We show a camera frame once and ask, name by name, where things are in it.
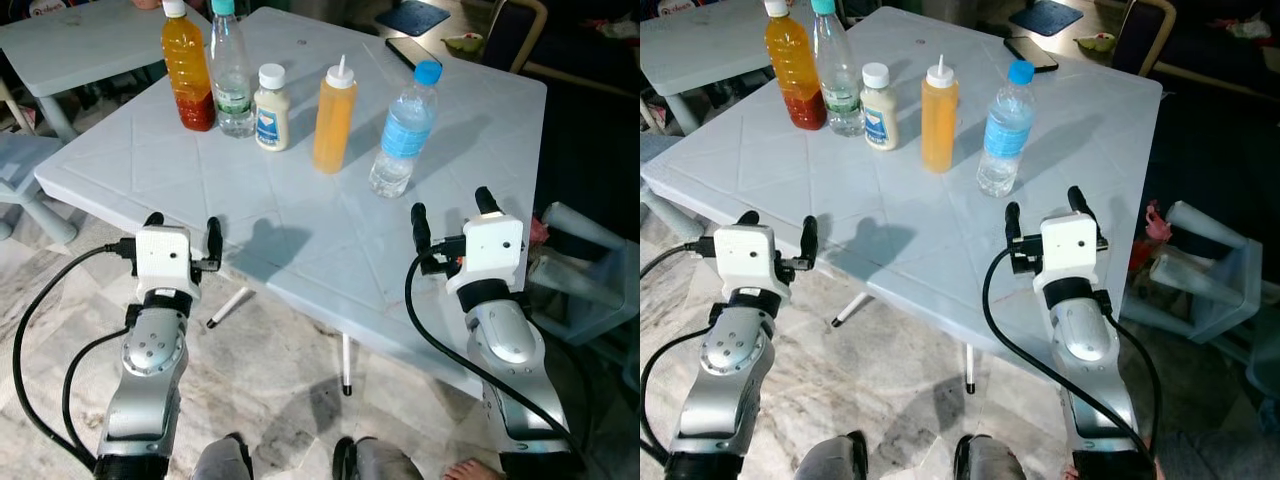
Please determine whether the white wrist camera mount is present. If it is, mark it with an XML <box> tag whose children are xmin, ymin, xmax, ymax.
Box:
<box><xmin>133</xmin><ymin>226</ymin><xmax>196</xmax><ymax>300</ymax></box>
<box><xmin>1032</xmin><ymin>211</ymin><xmax>1102</xmax><ymax>294</ymax></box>
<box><xmin>714</xmin><ymin>224</ymin><xmax>778</xmax><ymax>300</ymax></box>
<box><xmin>446</xmin><ymin>213</ymin><xmax>526</xmax><ymax>297</ymax></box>

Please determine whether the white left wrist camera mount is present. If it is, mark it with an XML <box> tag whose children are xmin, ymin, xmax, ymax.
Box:
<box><xmin>133</xmin><ymin>226</ymin><xmax>196</xmax><ymax>300</ymax></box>
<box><xmin>714</xmin><ymin>224</ymin><xmax>778</xmax><ymax>300</ymax></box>

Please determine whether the small white plastic table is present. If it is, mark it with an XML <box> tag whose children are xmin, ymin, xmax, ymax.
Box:
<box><xmin>640</xmin><ymin>0</ymin><xmax>801</xmax><ymax>137</ymax></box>
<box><xmin>0</xmin><ymin>0</ymin><xmax>211</xmax><ymax>141</ymax></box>

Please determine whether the orange squeeze bottle white nozzle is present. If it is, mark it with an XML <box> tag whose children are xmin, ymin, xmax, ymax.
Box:
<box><xmin>312</xmin><ymin>55</ymin><xmax>358</xmax><ymax>175</ymax></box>
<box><xmin>920</xmin><ymin>55</ymin><xmax>961</xmax><ymax>174</ymax></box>

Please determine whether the orange juice bottle white cap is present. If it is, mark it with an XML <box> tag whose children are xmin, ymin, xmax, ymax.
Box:
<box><xmin>763</xmin><ymin>0</ymin><xmax>829</xmax><ymax>132</ymax></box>
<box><xmin>160</xmin><ymin>0</ymin><xmax>218</xmax><ymax>133</ymax></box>

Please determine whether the black smartphone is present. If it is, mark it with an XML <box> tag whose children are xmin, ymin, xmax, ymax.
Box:
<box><xmin>385</xmin><ymin>37</ymin><xmax>442</xmax><ymax>72</ymax></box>
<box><xmin>1003</xmin><ymin>36</ymin><xmax>1060</xmax><ymax>74</ymax></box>

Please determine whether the long black left arm cable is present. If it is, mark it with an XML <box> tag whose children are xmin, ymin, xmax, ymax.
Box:
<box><xmin>640</xmin><ymin>236</ymin><xmax>718</xmax><ymax>467</ymax></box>
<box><xmin>11</xmin><ymin>238</ymin><xmax>138</xmax><ymax>472</ymax></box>

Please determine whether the overturned pale blue plastic stool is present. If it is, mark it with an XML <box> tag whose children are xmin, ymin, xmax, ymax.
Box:
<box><xmin>528</xmin><ymin>200</ymin><xmax>641</xmax><ymax>347</ymax></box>
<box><xmin>1120</xmin><ymin>200</ymin><xmax>1264</xmax><ymax>347</ymax></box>

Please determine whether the short black left arm cable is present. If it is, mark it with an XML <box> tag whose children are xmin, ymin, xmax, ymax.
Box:
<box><xmin>61</xmin><ymin>328</ymin><xmax>132</xmax><ymax>463</ymax></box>
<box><xmin>640</xmin><ymin>328</ymin><xmax>714</xmax><ymax>463</ymax></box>

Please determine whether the dark chair wooden frame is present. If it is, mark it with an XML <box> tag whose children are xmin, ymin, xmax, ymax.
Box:
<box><xmin>1110</xmin><ymin>0</ymin><xmax>1180</xmax><ymax>77</ymax></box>
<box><xmin>480</xmin><ymin>0</ymin><xmax>550</xmax><ymax>77</ymax></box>

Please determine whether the water bottle blue cap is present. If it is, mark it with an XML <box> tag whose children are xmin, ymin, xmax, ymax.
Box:
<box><xmin>976</xmin><ymin>60</ymin><xmax>1037</xmax><ymax>198</ymax></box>
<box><xmin>368</xmin><ymin>60</ymin><xmax>443</xmax><ymax>199</ymax></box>

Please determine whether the clear bottle teal cap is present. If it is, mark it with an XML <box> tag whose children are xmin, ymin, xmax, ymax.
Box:
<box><xmin>810</xmin><ymin>0</ymin><xmax>867</xmax><ymax>139</ymax></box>
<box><xmin>208</xmin><ymin>0</ymin><xmax>257</xmax><ymax>139</ymax></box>

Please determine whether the large white plastic table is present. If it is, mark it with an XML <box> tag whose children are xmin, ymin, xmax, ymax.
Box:
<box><xmin>640</xmin><ymin>8</ymin><xmax>1164</xmax><ymax>397</ymax></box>
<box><xmin>35</xmin><ymin>8</ymin><xmax>548</xmax><ymax>401</ymax></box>

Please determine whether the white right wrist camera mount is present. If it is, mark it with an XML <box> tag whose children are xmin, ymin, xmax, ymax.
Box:
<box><xmin>446</xmin><ymin>213</ymin><xmax>526</xmax><ymax>297</ymax></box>
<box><xmin>1032</xmin><ymin>211</ymin><xmax>1102</xmax><ymax>294</ymax></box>

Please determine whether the upright pale blue plastic stool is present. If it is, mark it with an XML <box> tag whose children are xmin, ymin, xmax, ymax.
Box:
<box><xmin>0</xmin><ymin>134</ymin><xmax>80</xmax><ymax>247</ymax></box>

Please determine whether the dark blue mat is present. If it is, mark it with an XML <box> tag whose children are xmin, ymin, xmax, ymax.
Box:
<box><xmin>1008</xmin><ymin>0</ymin><xmax>1087</xmax><ymax>39</ymax></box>
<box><xmin>375</xmin><ymin>0</ymin><xmax>452</xmax><ymax>39</ymax></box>

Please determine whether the small white mayonnaise bottle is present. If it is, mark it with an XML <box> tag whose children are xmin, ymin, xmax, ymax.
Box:
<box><xmin>253</xmin><ymin>63</ymin><xmax>292</xmax><ymax>153</ymax></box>
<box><xmin>860</xmin><ymin>62</ymin><xmax>899</xmax><ymax>152</ymax></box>

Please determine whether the bare person foot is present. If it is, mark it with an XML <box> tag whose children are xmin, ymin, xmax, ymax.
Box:
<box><xmin>443</xmin><ymin>459</ymin><xmax>505</xmax><ymax>480</ymax></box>

